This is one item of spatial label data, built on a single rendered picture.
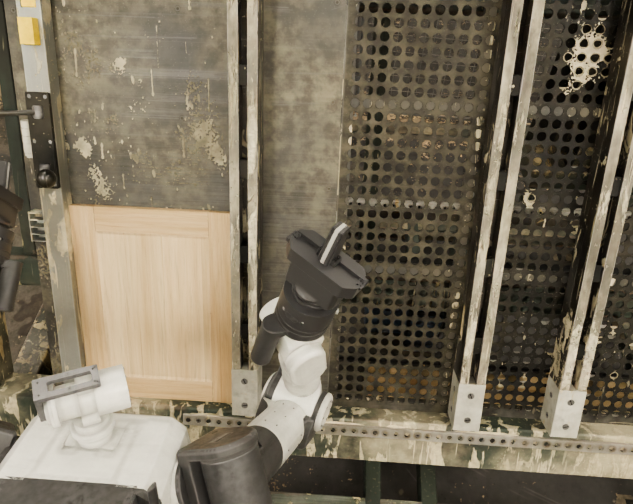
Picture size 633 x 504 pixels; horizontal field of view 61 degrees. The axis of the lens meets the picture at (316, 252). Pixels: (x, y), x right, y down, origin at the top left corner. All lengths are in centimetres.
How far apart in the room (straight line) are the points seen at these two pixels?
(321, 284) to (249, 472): 30
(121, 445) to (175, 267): 49
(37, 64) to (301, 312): 79
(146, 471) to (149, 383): 58
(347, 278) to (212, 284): 59
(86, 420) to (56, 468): 8
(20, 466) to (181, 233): 57
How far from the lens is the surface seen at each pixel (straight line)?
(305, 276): 74
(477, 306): 122
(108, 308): 137
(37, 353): 175
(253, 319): 122
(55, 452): 93
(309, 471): 226
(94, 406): 86
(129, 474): 87
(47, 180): 117
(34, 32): 126
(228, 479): 85
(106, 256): 132
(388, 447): 141
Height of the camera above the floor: 216
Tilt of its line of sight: 51 degrees down
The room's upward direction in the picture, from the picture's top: straight up
